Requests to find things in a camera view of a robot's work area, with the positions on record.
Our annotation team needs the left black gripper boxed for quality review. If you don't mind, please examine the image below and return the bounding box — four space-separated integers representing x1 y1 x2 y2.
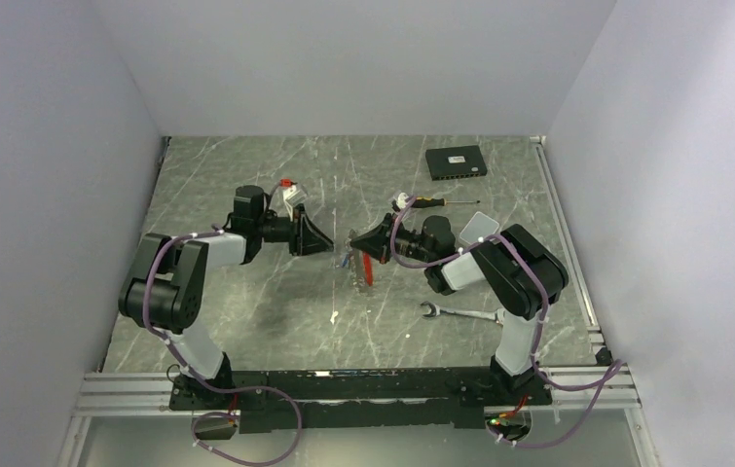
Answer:
256 203 334 257

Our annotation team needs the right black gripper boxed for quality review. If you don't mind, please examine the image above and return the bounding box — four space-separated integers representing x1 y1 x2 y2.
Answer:
350 213 435 265

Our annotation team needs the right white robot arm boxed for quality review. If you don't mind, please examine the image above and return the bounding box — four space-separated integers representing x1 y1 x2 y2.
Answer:
349 213 570 404

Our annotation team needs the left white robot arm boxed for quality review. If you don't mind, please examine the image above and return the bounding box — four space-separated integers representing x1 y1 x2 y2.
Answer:
118 185 334 409

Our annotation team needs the yellow black screwdriver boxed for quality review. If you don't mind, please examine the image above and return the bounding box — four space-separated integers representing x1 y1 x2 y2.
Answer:
412 197 480 209

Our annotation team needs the black box device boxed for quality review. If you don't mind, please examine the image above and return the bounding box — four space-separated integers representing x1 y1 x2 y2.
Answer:
424 145 488 181

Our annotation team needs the silver combination wrench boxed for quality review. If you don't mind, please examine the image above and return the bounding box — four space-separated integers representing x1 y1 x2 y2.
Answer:
420 301 505 325

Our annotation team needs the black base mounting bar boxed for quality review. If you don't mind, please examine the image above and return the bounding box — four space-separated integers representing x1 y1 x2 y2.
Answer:
170 366 552 434

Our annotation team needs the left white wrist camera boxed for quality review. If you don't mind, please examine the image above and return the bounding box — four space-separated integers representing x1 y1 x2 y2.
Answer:
279 178 308 220

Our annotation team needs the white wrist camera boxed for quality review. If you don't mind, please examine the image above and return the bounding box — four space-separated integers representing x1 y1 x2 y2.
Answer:
390 192 417 217
279 178 308 220

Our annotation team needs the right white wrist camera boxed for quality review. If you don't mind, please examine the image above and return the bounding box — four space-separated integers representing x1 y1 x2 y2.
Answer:
390 192 417 217

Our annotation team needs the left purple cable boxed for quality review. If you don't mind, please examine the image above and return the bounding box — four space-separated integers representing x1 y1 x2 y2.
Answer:
141 181 305 467

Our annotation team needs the aluminium frame rail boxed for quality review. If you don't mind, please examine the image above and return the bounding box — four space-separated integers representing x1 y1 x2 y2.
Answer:
56 366 661 466

